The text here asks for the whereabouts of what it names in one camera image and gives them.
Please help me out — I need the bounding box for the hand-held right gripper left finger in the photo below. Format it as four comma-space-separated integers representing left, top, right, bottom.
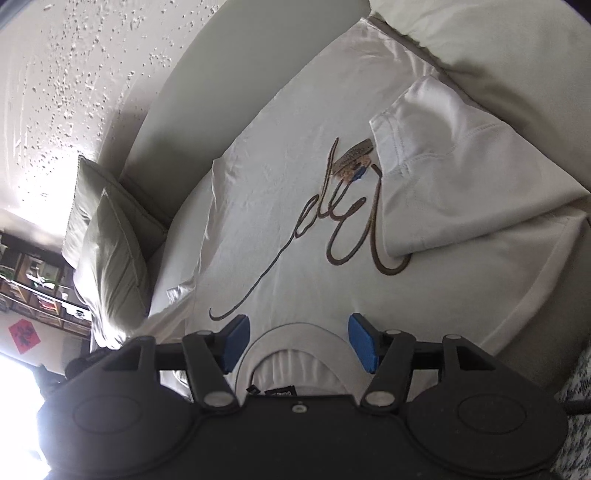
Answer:
100, 314, 251, 412

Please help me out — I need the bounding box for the wooden bookshelf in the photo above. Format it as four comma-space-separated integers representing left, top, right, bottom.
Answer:
0, 230, 94, 343

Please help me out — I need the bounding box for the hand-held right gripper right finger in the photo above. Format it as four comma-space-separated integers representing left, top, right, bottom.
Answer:
348, 313, 491, 412

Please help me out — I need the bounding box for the houndstooth patterned cloth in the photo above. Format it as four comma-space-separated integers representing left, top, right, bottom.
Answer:
553, 344, 591, 480

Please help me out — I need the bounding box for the red paper wall decoration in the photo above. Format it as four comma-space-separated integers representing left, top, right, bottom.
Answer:
8, 318, 43, 356

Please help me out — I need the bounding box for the white script print T-shirt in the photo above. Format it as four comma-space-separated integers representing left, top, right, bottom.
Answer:
147, 16, 591, 403

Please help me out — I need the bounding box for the grey sofa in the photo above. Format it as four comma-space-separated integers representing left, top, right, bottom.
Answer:
117, 0, 591, 393

